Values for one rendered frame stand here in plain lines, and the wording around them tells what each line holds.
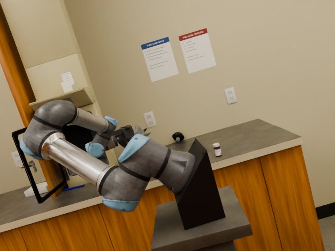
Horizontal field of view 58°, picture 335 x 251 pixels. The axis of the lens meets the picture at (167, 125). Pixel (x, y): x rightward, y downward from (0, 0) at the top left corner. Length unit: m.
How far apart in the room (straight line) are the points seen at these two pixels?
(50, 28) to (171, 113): 1.00
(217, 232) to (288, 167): 0.85
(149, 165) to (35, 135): 0.47
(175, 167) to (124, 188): 0.18
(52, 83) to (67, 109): 0.68
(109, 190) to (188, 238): 0.30
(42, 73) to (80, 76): 0.22
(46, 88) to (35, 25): 0.36
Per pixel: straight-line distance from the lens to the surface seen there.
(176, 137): 2.24
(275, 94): 2.41
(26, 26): 1.99
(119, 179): 1.03
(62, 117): 1.24
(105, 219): 1.75
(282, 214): 1.85
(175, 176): 1.01
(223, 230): 1.00
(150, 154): 1.00
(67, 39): 1.91
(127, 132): 1.67
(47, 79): 1.93
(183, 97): 2.26
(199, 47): 2.27
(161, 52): 2.25
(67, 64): 1.90
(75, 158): 1.14
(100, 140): 1.55
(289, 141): 1.69
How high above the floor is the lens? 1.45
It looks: 9 degrees down
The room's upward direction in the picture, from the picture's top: 17 degrees counter-clockwise
